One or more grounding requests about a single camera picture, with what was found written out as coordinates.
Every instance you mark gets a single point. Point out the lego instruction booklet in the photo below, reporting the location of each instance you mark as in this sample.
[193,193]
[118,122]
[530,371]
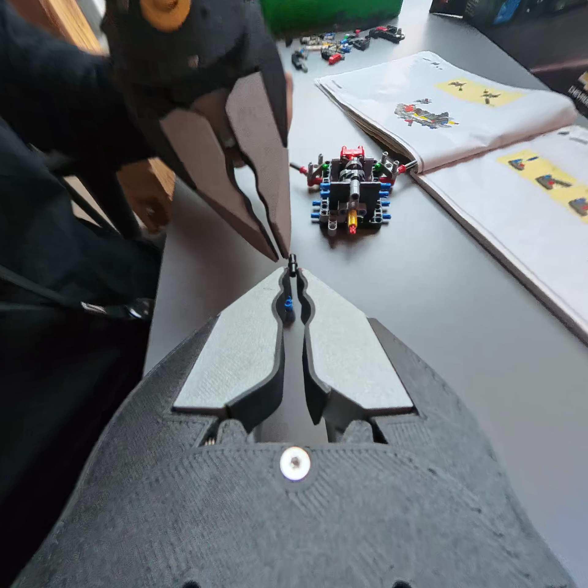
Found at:
[482,138]

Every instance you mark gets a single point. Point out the lego set box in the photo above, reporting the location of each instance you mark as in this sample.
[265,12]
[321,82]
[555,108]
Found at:
[528,41]

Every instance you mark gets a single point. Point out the pile of loose lego pieces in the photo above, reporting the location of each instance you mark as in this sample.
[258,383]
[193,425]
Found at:
[344,43]

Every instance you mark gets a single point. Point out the small black piece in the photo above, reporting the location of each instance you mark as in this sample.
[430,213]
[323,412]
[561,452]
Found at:
[289,307]

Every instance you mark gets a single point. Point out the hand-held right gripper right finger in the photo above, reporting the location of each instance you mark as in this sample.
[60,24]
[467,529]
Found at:
[353,363]

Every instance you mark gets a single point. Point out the green plastic storage bin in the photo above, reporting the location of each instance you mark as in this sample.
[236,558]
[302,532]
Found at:
[330,13]

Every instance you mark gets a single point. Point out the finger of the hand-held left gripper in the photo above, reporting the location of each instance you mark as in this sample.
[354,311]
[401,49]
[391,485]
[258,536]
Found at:
[206,160]
[262,138]

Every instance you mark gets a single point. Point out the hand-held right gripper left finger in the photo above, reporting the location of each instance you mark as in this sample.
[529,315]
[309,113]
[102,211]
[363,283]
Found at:
[234,363]

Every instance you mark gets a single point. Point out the person's left forearm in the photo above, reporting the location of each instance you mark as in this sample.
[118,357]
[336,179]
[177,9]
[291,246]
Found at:
[59,92]

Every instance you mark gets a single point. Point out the lego chassis assembly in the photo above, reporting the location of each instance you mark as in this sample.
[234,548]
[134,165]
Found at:
[351,188]

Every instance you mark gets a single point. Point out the wooden frame with bolts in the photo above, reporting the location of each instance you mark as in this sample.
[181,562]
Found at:
[147,193]

